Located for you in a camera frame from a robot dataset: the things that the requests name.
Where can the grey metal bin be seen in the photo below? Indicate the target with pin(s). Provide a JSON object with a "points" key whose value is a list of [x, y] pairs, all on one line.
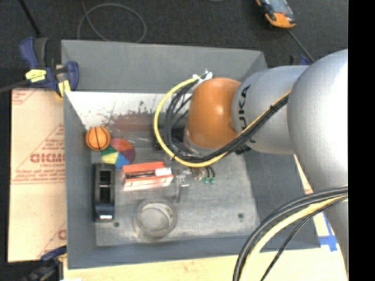
{"points": [[211, 209]]}

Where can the orange toy basketball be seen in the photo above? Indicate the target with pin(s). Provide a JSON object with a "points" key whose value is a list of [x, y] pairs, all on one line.
{"points": [[98, 138]]}

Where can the brown cardboard board, red print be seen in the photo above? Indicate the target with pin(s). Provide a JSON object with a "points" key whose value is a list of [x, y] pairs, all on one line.
{"points": [[35, 186]]}

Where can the red and white box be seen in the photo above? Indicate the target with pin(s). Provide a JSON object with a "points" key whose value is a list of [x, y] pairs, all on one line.
{"points": [[146, 175]]}

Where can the multicoloured ball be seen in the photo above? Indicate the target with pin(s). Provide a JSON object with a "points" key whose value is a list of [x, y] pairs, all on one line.
{"points": [[121, 154]]}

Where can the black tape dispenser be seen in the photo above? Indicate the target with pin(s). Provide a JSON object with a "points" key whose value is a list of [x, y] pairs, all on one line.
{"points": [[103, 192]]}

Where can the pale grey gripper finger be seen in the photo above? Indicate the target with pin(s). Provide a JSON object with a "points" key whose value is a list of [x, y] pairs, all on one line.
{"points": [[184, 193], [177, 190]]}

